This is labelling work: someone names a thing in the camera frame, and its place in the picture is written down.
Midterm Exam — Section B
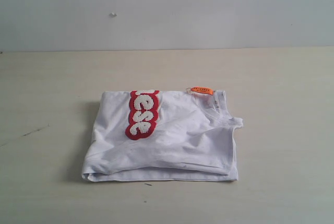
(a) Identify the white t-shirt with red lettering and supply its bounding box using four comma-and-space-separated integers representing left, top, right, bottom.
81, 90, 243, 182

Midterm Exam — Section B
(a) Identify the orange neck label tag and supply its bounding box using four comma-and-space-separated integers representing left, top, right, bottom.
190, 87, 214, 95

